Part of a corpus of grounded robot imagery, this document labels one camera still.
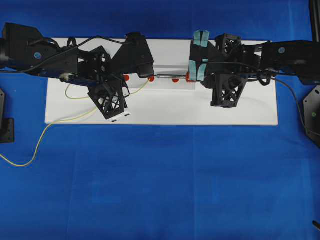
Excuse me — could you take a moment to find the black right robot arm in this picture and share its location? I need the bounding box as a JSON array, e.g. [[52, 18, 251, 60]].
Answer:
[[188, 31, 320, 86]]

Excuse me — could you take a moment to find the black aluminium frame post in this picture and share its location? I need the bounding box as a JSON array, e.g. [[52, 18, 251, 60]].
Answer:
[[309, 0, 320, 43]]

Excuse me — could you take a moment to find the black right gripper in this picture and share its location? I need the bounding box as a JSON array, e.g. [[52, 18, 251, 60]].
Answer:
[[188, 30, 263, 84]]

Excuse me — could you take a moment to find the blue table cloth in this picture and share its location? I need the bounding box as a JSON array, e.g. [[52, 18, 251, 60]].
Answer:
[[0, 0, 320, 240]]

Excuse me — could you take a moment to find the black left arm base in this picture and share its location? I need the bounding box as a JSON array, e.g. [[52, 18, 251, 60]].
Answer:
[[0, 89, 15, 144]]

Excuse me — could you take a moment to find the red soldering iron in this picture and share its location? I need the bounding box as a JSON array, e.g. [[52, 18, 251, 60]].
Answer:
[[154, 72, 197, 83]]

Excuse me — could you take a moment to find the black right camera cable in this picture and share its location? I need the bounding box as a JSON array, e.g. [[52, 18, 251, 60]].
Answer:
[[204, 61, 320, 137]]

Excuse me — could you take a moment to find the yellow solder wire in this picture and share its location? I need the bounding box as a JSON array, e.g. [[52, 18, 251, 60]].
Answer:
[[0, 77, 150, 167]]

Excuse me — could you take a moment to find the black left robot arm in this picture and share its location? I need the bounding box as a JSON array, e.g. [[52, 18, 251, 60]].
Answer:
[[0, 23, 154, 98]]

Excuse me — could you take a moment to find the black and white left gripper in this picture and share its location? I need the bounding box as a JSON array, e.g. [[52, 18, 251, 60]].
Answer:
[[74, 32, 154, 97]]

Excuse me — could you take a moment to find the white work board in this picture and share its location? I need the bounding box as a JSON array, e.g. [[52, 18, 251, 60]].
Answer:
[[44, 37, 279, 127]]

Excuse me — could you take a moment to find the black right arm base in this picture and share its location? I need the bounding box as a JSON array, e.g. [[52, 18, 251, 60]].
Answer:
[[303, 85, 320, 147]]

